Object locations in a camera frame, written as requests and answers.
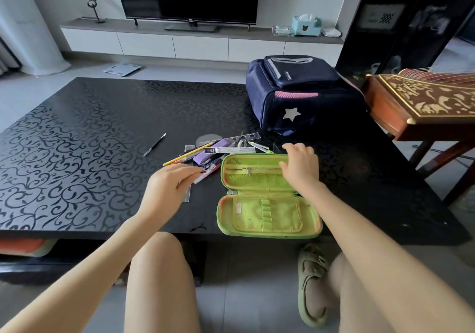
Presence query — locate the person's right hand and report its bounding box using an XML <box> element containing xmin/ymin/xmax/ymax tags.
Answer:
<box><xmin>278</xmin><ymin>143</ymin><xmax>321</xmax><ymax>196</ymax></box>

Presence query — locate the person's left hand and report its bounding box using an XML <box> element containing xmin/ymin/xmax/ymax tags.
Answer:
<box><xmin>137</xmin><ymin>163</ymin><xmax>203</xmax><ymax>229</ymax></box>

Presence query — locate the pink and white pen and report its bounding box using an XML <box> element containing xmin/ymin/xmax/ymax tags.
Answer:
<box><xmin>192</xmin><ymin>163</ymin><xmax>222</xmax><ymax>185</ymax></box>

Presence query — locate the green fabric pencil case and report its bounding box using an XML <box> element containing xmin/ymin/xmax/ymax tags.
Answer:
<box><xmin>216</xmin><ymin>153</ymin><xmax>323</xmax><ymax>239</ymax></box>

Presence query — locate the person's right forearm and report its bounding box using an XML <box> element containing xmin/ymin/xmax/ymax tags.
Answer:
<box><xmin>299</xmin><ymin>181</ymin><xmax>475</xmax><ymax>333</ymax></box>

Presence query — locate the person's left forearm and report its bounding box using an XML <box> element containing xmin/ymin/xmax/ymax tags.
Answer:
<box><xmin>0</xmin><ymin>212</ymin><xmax>165</xmax><ymax>333</ymax></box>

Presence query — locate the yellow pencil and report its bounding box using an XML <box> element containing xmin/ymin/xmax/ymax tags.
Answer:
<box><xmin>163</xmin><ymin>141</ymin><xmax>220</xmax><ymax>166</ymax></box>

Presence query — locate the blue pen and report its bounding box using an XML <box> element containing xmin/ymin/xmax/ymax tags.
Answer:
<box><xmin>201</xmin><ymin>156</ymin><xmax>224</xmax><ymax>170</ymax></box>

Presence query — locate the purple box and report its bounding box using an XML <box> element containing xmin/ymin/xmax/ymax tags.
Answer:
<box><xmin>193</xmin><ymin>138</ymin><xmax>233</xmax><ymax>166</ymax></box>

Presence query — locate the clear protractor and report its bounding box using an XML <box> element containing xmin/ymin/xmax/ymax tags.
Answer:
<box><xmin>195</xmin><ymin>134</ymin><xmax>223</xmax><ymax>148</ymax></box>

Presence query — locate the black pen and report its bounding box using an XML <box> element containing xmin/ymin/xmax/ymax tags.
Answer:
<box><xmin>143</xmin><ymin>133</ymin><xmax>167</xmax><ymax>157</ymax></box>

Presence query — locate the white and black flat ruler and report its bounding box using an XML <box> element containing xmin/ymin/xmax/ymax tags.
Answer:
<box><xmin>204</xmin><ymin>147</ymin><xmax>257</xmax><ymax>154</ymax></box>

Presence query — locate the navy school backpack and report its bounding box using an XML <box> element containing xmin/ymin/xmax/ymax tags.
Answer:
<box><xmin>245</xmin><ymin>54</ymin><xmax>367</xmax><ymax>137</ymax></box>

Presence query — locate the green slipper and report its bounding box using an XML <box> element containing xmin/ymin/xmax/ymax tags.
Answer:
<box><xmin>296</xmin><ymin>243</ymin><xmax>330</xmax><ymax>328</ymax></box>

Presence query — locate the person's left leg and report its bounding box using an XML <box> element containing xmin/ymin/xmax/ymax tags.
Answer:
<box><xmin>124</xmin><ymin>231</ymin><xmax>202</xmax><ymax>333</ymax></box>

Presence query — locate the person's leg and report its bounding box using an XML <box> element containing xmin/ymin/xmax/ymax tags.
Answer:
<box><xmin>124</xmin><ymin>231</ymin><xmax>202</xmax><ymax>333</ymax></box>
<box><xmin>304</xmin><ymin>251</ymin><xmax>388</xmax><ymax>333</ymax></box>

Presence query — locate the white bathroom scale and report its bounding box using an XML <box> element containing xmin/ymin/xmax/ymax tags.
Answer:
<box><xmin>102</xmin><ymin>62</ymin><xmax>142</xmax><ymax>77</ymax></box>

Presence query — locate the person's right leg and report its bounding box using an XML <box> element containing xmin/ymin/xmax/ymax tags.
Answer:
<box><xmin>304</xmin><ymin>251</ymin><xmax>388</xmax><ymax>333</ymax></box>

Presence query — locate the white media cabinet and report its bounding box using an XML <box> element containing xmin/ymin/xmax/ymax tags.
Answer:
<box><xmin>60</xmin><ymin>17</ymin><xmax>344</xmax><ymax>67</ymax></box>

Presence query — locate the teal tissue box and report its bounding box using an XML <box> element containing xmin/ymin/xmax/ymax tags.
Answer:
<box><xmin>291</xmin><ymin>14</ymin><xmax>322</xmax><ymax>37</ymax></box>

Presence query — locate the wooden inlaid zither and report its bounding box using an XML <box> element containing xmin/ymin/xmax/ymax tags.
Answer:
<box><xmin>361</xmin><ymin>68</ymin><xmax>475</xmax><ymax>142</ymax></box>

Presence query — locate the black table lower shelf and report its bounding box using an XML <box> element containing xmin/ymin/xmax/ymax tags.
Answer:
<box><xmin>0</xmin><ymin>238</ymin><xmax>207</xmax><ymax>286</ymax></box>

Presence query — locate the wooden zither stand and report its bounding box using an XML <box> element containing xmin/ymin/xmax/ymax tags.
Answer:
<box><xmin>386</xmin><ymin>132</ymin><xmax>475</xmax><ymax>207</ymax></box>

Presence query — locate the orange and green cushion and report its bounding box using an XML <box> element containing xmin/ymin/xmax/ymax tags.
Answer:
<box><xmin>0</xmin><ymin>238</ymin><xmax>57</xmax><ymax>258</ymax></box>

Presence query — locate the black glass cabinet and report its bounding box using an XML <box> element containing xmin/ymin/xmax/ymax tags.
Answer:
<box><xmin>335</xmin><ymin>0</ymin><xmax>475</xmax><ymax>81</ymax></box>

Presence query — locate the black rabbit ornament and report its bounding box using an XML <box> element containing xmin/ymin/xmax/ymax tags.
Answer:
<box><xmin>81</xmin><ymin>0</ymin><xmax>107</xmax><ymax>24</ymax></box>

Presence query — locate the grey curtain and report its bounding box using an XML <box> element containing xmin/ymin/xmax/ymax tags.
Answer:
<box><xmin>0</xmin><ymin>36</ymin><xmax>21</xmax><ymax>76</ymax></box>

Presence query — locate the white standing air conditioner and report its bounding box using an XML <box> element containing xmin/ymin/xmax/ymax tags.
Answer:
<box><xmin>0</xmin><ymin>0</ymin><xmax>72</xmax><ymax>76</ymax></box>

